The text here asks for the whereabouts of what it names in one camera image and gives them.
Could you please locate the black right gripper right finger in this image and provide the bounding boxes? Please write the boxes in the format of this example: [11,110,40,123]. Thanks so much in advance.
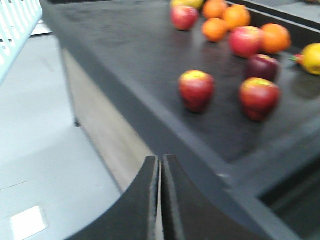
[160,154,258,240]

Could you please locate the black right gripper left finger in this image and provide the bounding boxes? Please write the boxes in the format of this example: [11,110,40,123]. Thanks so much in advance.
[69,156,159,240]

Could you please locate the red yellow apple front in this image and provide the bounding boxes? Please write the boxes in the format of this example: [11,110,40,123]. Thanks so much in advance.
[178,70,216,113]

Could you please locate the red yellow apple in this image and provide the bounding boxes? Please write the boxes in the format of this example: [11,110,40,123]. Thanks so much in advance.
[239,77,281,122]
[178,70,216,113]

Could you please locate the light blue plastic basket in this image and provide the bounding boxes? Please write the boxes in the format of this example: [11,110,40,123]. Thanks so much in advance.
[0,0,43,83]

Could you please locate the black left front tray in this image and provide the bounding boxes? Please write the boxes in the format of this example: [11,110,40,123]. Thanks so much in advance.
[40,0,320,240]

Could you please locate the dark red apple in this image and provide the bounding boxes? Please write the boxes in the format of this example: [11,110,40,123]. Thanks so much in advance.
[244,54,280,82]

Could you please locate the pink red apple left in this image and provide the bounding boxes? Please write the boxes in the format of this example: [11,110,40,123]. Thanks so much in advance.
[228,26,263,59]

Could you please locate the pink red apple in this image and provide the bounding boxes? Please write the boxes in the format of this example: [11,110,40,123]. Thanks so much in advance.
[228,26,263,59]
[170,5,199,31]

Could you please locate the small orange tangerine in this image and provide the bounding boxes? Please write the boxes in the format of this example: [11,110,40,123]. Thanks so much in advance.
[201,18,228,43]

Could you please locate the red chili pepper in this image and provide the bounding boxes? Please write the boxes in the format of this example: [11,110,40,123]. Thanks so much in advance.
[289,54,304,65]

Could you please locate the pink red apple far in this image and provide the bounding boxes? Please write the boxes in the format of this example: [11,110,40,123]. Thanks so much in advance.
[170,5,199,31]

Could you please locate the orange middle back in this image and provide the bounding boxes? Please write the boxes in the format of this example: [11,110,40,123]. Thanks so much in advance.
[260,23,292,54]

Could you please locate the yellow lemon fruit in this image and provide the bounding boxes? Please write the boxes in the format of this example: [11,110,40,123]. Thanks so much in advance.
[301,43,320,76]

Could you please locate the orange with navel left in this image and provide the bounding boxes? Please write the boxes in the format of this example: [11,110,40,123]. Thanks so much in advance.
[222,4,251,31]

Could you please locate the orange far left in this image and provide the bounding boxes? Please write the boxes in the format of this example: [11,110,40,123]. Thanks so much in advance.
[202,0,229,19]

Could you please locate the yellow pear lower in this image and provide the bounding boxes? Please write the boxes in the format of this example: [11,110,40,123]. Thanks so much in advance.
[170,0,205,10]

